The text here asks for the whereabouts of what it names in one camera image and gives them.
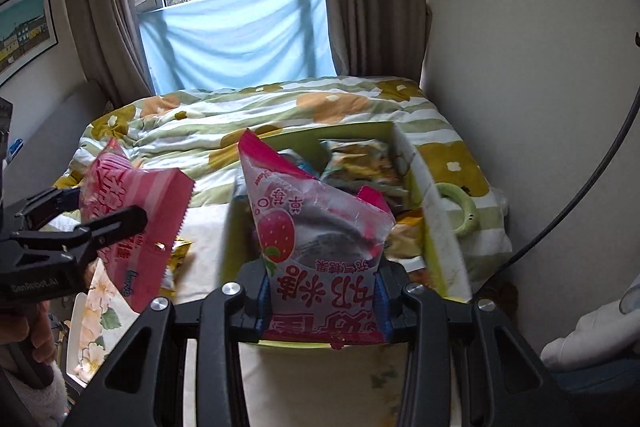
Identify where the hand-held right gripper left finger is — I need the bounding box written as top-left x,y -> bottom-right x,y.
75,261 -> 272,427

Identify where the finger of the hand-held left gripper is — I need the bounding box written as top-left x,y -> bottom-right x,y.
21,188 -> 82,231
9,205 -> 149,265

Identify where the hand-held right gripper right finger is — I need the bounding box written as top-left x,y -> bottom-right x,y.
374,261 -> 572,427

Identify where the pink striped snack packet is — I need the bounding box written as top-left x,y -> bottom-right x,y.
79,137 -> 197,314

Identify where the green cardboard box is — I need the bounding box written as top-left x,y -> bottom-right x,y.
221,121 -> 474,351

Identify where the pink strawberry snack packet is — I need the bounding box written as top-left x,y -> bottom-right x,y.
237,128 -> 397,351

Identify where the person's left forearm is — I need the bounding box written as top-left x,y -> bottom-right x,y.
0,357 -> 69,427

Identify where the person's left hand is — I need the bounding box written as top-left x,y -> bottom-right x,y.
0,298 -> 57,364

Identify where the gold foil snack packet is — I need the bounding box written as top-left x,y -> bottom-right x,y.
162,236 -> 194,295

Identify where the grey headboard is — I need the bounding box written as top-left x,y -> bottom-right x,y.
9,78 -> 109,168

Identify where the yellow chip packet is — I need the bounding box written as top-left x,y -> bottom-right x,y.
319,138 -> 407,198

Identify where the grey blue snack packet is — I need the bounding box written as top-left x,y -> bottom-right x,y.
279,148 -> 322,178

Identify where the floral blanket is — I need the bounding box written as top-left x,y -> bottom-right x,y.
51,76 -> 514,299

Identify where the white plush cloth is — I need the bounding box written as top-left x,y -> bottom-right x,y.
541,271 -> 640,369

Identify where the light blue window cloth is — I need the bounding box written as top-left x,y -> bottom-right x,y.
136,0 -> 339,96

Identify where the green ring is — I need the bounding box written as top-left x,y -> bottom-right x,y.
434,181 -> 479,239

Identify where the framed wall picture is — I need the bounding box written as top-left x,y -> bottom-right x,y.
0,0 -> 59,88

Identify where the black cable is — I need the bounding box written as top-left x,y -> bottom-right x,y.
471,86 -> 640,304

